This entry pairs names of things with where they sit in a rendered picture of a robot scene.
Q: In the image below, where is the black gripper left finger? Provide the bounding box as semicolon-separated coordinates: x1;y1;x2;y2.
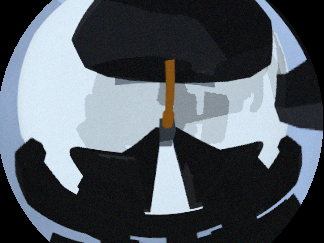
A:
69;127;160;213

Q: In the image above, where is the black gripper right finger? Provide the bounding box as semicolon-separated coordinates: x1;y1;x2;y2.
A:
173;127;264;209

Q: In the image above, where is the orange cable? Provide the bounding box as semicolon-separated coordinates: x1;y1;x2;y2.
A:
159;60;176;147

